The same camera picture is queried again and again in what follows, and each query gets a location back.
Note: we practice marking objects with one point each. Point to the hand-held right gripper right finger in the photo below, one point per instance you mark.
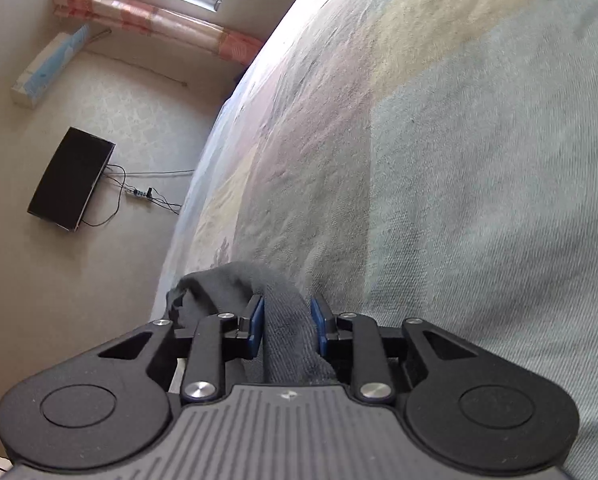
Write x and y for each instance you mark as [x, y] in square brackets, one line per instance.
[320, 327]

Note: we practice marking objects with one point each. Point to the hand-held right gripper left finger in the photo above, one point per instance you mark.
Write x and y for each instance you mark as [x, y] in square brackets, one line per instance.
[255, 327]

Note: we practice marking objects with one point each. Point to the black pants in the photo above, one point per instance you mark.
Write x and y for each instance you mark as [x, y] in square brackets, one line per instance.
[286, 330]

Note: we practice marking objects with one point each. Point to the power strip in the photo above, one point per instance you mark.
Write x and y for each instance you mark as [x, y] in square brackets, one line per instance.
[138, 192]

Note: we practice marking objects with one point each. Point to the black flat television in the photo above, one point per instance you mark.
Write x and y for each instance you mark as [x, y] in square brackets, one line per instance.
[71, 180]

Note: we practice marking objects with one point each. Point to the pink checked curtain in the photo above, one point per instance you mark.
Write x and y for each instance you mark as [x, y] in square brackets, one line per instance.
[154, 22]

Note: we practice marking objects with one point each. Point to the white air conditioner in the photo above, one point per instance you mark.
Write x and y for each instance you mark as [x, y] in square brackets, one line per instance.
[49, 67]

